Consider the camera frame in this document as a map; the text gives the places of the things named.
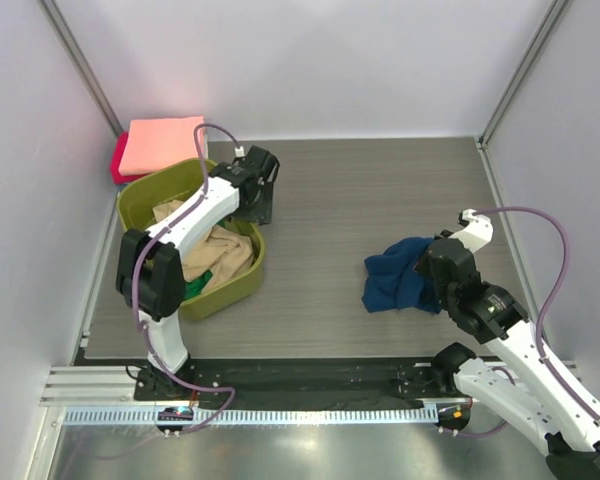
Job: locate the beige t shirt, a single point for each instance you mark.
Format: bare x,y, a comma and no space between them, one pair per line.
225,253

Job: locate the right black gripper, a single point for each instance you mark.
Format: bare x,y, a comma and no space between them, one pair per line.
431,265

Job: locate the left aluminium frame post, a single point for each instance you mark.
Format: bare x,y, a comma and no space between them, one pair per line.
63,31

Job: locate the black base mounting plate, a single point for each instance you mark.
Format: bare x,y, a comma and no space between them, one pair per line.
287,383

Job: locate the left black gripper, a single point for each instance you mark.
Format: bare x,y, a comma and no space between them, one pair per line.
259,201

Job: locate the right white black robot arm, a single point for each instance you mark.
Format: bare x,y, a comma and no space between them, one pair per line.
551,408

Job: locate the right aluminium frame post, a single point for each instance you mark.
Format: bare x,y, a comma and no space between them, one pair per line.
540,39

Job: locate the olive green plastic bin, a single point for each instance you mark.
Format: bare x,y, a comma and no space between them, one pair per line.
184,253

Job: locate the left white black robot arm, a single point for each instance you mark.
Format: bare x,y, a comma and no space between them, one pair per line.
166,349

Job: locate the folded magenta t shirt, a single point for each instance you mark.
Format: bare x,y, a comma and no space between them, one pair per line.
114,165

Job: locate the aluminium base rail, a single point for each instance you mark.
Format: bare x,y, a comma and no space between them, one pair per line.
89,385

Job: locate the green t shirt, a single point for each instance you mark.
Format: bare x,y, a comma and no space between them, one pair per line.
195,287

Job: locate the white slotted cable duct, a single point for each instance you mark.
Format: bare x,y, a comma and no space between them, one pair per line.
164,416

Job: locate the folded salmon pink t shirt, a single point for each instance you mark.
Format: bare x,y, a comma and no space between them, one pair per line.
155,144

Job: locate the blue mickey t shirt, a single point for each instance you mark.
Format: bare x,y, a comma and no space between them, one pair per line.
393,283

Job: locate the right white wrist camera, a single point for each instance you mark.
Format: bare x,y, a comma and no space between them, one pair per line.
476,230

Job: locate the aluminium frame post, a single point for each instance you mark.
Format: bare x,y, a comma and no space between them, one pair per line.
63,31
540,39

